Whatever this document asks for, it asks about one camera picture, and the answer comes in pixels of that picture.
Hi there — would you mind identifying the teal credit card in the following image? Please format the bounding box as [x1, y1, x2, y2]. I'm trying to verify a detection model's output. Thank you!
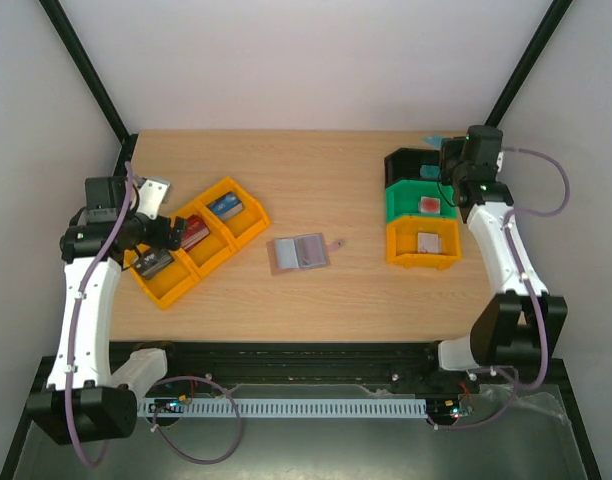
[422, 135, 445, 150]

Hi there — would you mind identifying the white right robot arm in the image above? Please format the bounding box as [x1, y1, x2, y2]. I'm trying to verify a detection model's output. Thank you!
[422, 125, 568, 392]

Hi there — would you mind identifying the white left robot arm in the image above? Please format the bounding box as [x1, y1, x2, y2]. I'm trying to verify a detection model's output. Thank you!
[26, 176, 185, 445]

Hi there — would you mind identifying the black card stack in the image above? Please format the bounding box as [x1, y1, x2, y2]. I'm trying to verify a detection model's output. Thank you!
[132, 248, 174, 280]

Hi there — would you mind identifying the teal card stack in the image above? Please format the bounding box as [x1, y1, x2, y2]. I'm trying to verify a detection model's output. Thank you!
[420, 164, 441, 182]

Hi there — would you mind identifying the red dot card stack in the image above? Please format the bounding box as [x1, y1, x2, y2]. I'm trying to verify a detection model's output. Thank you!
[418, 196, 441, 215]

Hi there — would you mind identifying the blue card stack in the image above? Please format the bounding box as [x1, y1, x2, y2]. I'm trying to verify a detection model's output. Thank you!
[207, 191, 244, 223]

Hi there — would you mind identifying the pale pink card stack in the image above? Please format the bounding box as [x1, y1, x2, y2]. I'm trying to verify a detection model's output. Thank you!
[417, 232, 442, 255]

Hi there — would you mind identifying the black storage bin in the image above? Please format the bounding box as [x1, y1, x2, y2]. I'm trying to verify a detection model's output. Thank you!
[384, 148, 439, 188]

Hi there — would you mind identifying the green storage bin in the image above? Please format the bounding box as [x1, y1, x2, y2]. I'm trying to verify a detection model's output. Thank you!
[385, 180, 457, 223]

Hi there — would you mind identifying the yellow triple storage bin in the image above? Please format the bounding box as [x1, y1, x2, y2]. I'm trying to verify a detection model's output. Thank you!
[132, 177, 271, 310]

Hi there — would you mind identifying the yellow single storage bin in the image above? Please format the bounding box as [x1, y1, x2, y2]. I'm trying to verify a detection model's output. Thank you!
[386, 216, 462, 270]

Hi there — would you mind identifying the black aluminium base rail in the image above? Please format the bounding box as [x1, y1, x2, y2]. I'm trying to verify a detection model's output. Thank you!
[110, 341, 475, 396]

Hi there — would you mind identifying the purple floor cable loop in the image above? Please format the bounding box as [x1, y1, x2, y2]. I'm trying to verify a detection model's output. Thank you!
[148, 375, 242, 464]

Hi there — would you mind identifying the white slotted cable duct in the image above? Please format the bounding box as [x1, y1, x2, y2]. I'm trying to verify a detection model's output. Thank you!
[137, 398, 427, 419]

